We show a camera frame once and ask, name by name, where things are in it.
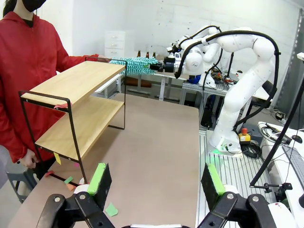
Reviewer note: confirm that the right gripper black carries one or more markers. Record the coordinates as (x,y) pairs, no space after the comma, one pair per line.
(169,67)

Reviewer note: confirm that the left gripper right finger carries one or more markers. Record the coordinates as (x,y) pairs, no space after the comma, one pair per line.
(213,183)

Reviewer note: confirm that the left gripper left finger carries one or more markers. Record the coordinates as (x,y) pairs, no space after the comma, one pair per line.
(101,180)

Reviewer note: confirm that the teal microfibre duster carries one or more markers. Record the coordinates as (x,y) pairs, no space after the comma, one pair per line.
(137,66)

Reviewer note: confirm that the black-frame two-tier wooden shelf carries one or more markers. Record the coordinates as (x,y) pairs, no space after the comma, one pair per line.
(78,78)

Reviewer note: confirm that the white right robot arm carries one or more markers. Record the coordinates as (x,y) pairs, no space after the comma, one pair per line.
(240,99)

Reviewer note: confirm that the person's right forearm red sleeve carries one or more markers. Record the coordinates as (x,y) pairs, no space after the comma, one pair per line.
(16,145)

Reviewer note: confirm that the person's left forearm red sleeve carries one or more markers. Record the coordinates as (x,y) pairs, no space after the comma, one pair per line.
(80,58)

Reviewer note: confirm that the person's left hand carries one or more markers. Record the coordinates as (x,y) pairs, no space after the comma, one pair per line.
(102,57)

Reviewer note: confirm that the person's right hand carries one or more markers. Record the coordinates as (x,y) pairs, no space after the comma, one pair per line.
(29,159)

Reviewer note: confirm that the white side table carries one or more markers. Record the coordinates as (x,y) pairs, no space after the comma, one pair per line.
(166,75)

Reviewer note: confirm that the magenta paper scrap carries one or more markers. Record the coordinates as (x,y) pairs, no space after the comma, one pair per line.
(76,165)

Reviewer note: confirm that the orange paper scrap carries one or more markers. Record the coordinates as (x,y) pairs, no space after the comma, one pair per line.
(70,187)

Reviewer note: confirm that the wide green paper scrap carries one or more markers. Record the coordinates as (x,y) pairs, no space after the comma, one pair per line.
(111,210)

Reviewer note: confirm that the narrow green paper scrap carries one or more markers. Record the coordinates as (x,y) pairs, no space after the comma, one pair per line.
(68,179)

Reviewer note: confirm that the aluminium profile table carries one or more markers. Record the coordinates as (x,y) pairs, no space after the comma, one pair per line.
(190,86)

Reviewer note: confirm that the white drawer cabinet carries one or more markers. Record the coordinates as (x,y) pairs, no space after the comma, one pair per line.
(115,45)

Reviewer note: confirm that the yellow paper scrap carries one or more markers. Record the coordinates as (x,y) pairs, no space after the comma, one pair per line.
(57,158)

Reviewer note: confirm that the red paper scrap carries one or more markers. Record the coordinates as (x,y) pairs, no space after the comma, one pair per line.
(61,106)
(48,173)

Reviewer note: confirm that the yellow emergency stop box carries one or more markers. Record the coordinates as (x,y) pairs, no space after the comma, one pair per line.
(244,137)

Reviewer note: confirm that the white computer desk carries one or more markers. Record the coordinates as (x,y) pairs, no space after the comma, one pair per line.
(273,164)

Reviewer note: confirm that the grey computer keyboard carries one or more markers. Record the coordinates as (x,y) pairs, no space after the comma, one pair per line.
(295,164)

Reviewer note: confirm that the grey plastic stool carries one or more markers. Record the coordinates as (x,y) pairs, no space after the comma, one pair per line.
(16,183)

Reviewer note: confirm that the black computer mouse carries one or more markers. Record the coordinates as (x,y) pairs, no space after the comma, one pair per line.
(297,139)

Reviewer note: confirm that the person in red jacket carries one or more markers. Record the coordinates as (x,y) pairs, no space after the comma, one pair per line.
(23,59)

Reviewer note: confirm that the black face mask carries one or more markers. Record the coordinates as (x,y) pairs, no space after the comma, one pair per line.
(33,3)

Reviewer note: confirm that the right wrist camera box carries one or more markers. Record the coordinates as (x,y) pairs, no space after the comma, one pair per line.
(177,55)

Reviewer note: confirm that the black camera stand pole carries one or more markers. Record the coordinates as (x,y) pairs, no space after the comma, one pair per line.
(280,135)

